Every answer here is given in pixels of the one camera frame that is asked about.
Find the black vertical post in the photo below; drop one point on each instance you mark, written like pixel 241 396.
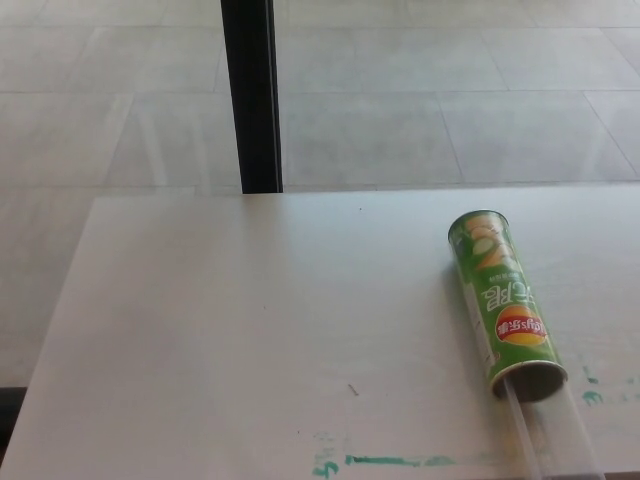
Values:
pixel 251 95

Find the clear plastic chips tray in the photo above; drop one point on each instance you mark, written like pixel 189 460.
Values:
pixel 552 440

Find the green chips can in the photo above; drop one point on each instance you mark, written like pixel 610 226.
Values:
pixel 501 294

